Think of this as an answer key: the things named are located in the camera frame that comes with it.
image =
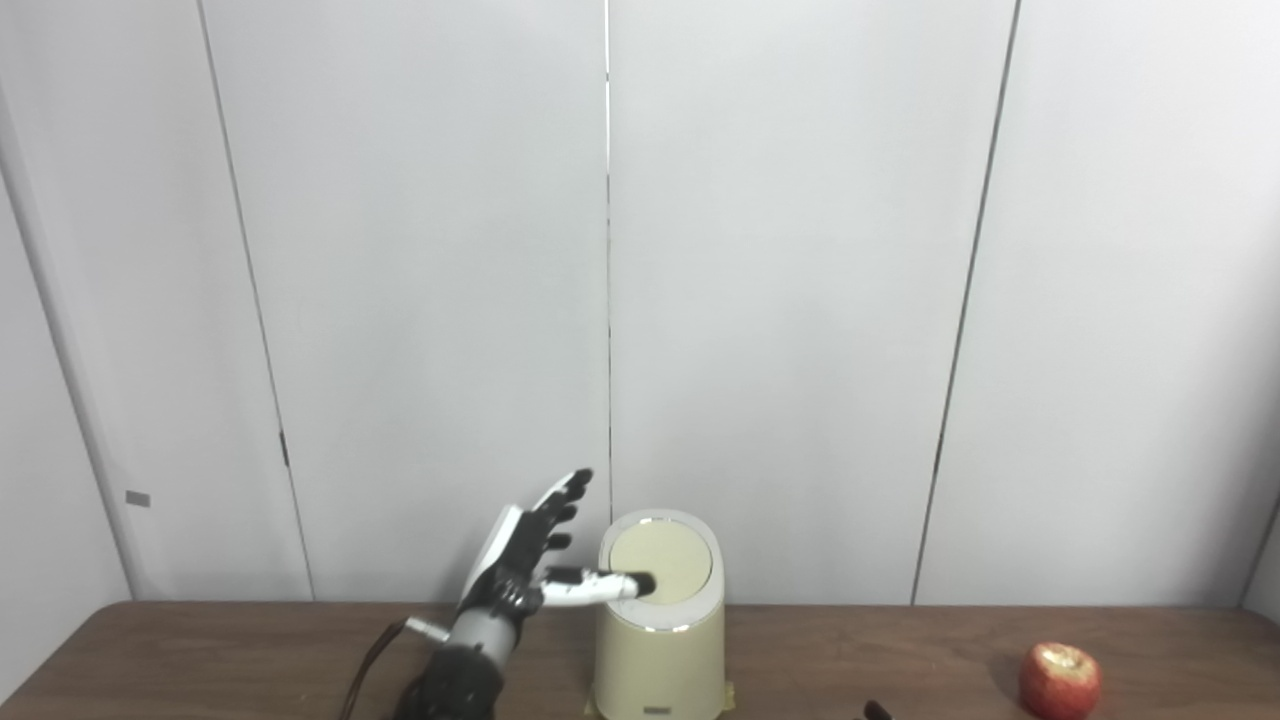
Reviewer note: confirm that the cream-colored round bin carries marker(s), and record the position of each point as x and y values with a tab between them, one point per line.
660	670

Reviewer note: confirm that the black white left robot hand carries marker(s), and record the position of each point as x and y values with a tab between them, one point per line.
510	560

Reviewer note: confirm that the red apple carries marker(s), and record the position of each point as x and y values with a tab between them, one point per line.
1060	685

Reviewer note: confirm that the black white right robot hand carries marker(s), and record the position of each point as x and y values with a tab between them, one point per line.
877	712

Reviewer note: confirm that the beige round bin lid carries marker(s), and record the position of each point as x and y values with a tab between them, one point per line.
675	555

